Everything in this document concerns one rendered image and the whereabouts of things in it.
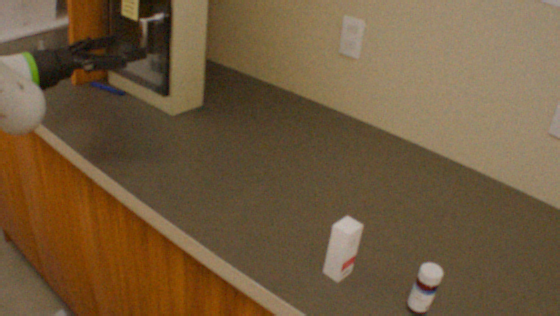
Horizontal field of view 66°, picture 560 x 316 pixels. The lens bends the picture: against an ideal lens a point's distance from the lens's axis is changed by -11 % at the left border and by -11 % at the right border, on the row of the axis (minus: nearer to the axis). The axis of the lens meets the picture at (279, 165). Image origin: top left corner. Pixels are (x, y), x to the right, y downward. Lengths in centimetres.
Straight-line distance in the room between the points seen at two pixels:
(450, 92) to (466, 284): 57
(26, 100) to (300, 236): 56
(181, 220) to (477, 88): 79
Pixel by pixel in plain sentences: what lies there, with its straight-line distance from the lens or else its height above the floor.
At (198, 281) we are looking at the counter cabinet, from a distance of 100.
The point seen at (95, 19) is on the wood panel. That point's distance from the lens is 153.
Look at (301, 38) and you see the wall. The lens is 150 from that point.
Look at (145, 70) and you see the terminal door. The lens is 134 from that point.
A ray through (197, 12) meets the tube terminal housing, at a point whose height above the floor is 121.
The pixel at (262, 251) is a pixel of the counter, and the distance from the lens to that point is 86.
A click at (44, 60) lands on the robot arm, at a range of 107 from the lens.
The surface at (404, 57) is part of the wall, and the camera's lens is 133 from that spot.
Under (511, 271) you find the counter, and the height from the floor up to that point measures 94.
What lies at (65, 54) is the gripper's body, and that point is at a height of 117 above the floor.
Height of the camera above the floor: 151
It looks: 31 degrees down
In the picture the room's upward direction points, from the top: 7 degrees clockwise
